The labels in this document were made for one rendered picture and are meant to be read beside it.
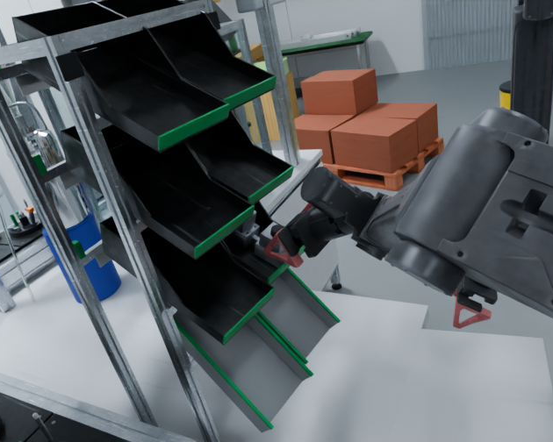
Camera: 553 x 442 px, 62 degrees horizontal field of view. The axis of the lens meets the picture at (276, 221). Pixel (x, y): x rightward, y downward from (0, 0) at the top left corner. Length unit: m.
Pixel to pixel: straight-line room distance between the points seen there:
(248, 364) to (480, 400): 0.47
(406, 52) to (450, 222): 7.53
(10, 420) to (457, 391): 0.93
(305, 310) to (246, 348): 0.18
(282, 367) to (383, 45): 7.12
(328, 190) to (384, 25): 7.16
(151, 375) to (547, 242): 1.11
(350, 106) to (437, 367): 3.42
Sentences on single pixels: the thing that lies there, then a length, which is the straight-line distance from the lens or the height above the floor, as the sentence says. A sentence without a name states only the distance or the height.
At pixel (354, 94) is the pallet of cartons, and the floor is 0.65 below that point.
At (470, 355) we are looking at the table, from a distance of 1.15.
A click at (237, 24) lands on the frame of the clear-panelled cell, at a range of 2.00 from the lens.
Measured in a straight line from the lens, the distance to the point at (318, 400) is 1.07.
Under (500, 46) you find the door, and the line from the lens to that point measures 7.72.
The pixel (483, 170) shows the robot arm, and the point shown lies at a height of 1.55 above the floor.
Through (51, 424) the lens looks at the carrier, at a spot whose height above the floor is 0.97.
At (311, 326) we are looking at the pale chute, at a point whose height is 1.01.
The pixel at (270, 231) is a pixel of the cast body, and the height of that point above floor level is 1.27.
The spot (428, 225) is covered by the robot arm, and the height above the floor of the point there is 1.53.
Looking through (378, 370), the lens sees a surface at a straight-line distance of 1.11.
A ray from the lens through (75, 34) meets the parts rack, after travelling 0.67.
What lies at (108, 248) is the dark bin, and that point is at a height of 1.32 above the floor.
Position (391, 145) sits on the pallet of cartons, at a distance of 3.71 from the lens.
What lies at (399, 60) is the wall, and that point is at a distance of 7.82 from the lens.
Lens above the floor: 1.67
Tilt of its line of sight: 27 degrees down
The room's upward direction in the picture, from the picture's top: 13 degrees counter-clockwise
